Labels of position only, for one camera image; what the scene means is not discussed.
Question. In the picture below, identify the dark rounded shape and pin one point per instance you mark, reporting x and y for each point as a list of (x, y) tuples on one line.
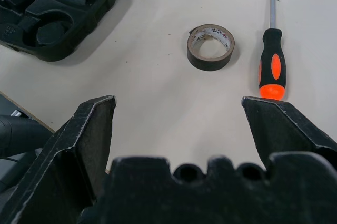
[(18, 134)]

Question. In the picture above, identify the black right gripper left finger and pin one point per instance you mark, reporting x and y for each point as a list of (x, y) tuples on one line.
[(65, 139)]

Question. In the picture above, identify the black tape roll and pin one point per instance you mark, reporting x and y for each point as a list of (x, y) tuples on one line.
[(208, 65)]

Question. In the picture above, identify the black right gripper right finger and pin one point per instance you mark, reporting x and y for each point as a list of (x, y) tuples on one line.
[(284, 126)]

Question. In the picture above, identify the black hard case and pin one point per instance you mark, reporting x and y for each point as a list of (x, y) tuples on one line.
[(65, 2)]

